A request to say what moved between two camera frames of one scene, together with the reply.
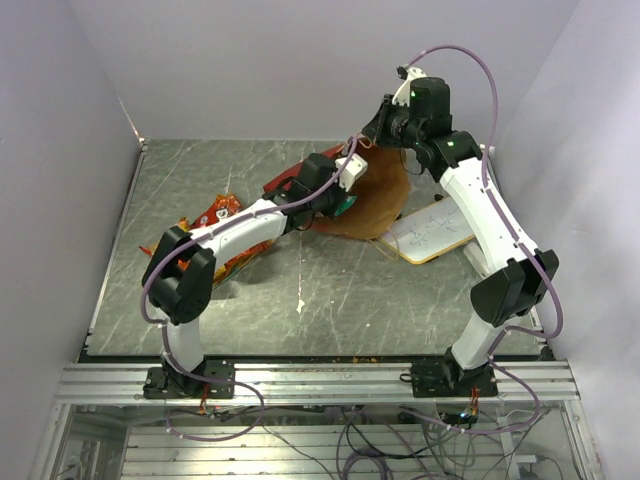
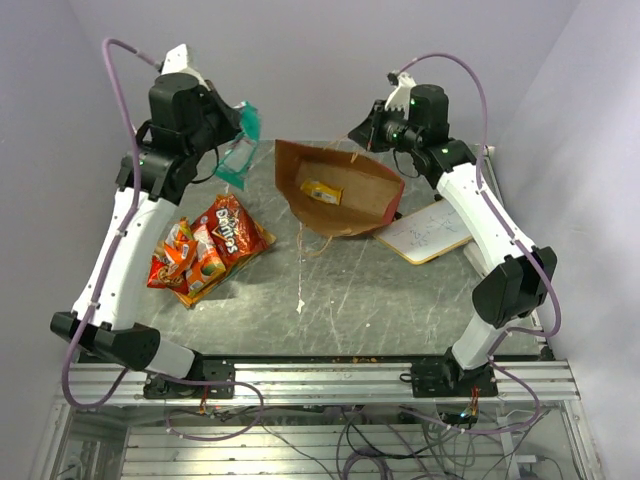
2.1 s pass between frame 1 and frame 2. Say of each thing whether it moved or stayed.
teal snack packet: moved
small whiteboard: stayed
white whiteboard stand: stayed
